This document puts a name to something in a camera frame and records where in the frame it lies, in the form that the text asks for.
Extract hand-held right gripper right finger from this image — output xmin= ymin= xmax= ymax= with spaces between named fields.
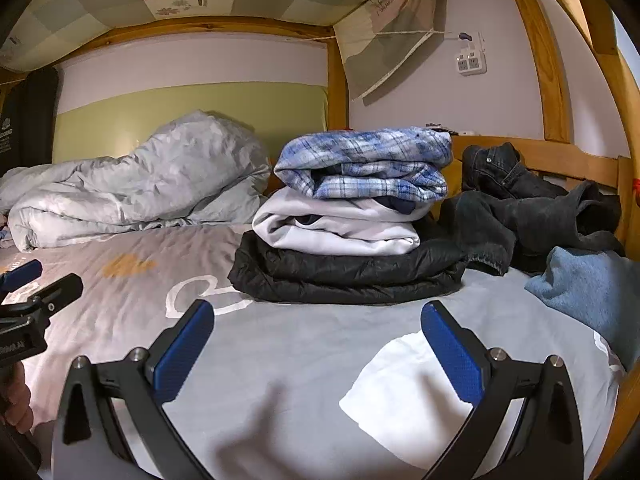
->
xmin=421 ymin=301 xmax=585 ymax=480

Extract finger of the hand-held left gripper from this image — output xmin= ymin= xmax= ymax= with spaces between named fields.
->
xmin=0 ymin=259 xmax=43 ymax=293
xmin=0 ymin=274 xmax=83 ymax=328

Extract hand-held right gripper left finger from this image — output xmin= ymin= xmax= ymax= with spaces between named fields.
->
xmin=51 ymin=299 xmax=216 ymax=480

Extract blue plaid shirt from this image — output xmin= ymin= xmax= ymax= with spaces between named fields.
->
xmin=274 ymin=127 xmax=453 ymax=201

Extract person's left hand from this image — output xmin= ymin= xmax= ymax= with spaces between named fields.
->
xmin=0 ymin=360 xmax=33 ymax=433

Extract grey printed bed sheet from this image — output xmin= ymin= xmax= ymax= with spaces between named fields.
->
xmin=0 ymin=222 xmax=626 ymax=480

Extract black puffer jacket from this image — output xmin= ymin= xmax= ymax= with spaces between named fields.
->
xmin=227 ymin=217 xmax=468 ymax=306

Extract light grey duvet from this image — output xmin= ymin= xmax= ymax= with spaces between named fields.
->
xmin=0 ymin=110 xmax=273 ymax=253

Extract black hanging bag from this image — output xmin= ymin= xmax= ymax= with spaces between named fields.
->
xmin=0 ymin=67 xmax=60 ymax=171

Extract light blue sweater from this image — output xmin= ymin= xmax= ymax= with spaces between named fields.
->
xmin=525 ymin=247 xmax=640 ymax=371

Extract dark grey garment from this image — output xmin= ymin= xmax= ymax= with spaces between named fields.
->
xmin=440 ymin=180 xmax=626 ymax=276

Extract white and navy sweatshirt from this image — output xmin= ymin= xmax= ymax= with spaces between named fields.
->
xmin=252 ymin=192 xmax=422 ymax=256

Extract dark jeans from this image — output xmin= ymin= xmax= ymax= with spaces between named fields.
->
xmin=460 ymin=142 xmax=566 ymax=201

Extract white wall outlet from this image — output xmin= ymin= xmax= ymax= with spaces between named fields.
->
xmin=452 ymin=30 xmax=488 ymax=77

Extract wooden bed frame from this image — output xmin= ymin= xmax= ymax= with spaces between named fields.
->
xmin=0 ymin=0 xmax=640 ymax=411

